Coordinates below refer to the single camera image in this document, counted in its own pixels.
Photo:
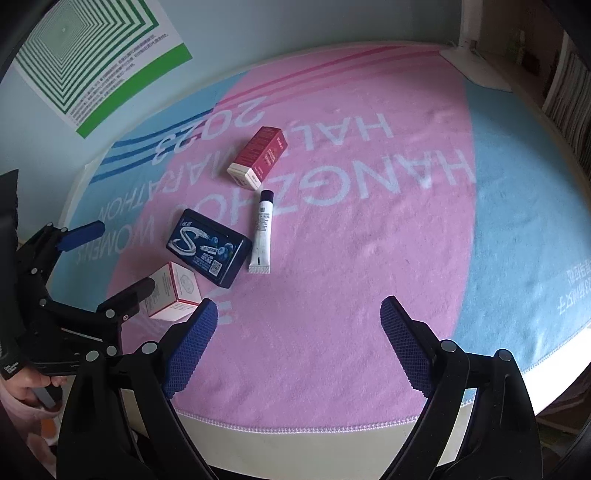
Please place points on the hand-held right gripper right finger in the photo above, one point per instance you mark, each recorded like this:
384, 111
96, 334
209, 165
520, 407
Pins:
406, 346

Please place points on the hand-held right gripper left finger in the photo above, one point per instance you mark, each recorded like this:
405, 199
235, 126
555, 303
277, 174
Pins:
189, 350

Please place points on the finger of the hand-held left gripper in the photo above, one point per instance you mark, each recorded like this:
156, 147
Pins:
83, 233
131, 295

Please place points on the small white red-trimmed box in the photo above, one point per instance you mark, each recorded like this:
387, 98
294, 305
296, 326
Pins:
178, 288

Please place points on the dark blue gum box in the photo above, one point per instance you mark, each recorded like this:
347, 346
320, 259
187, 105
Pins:
207, 249

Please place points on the white cream tube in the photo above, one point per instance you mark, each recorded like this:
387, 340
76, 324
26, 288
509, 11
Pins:
262, 230

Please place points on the dark red small box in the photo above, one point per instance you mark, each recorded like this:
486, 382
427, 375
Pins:
263, 152

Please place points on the person's left hand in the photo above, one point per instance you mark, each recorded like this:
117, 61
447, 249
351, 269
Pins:
27, 384

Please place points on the pink and blue printed towel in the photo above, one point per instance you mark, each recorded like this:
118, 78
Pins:
346, 207

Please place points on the white desk lamp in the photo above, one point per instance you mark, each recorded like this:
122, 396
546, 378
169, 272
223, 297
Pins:
480, 69

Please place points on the row of thin books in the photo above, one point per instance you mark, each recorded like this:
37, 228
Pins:
575, 101

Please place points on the green small bottle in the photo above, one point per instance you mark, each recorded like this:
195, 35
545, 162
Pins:
520, 46

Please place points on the wooden bookshelf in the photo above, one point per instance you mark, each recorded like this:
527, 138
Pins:
559, 60

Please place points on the green striped wall poster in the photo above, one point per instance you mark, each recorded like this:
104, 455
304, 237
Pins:
92, 60

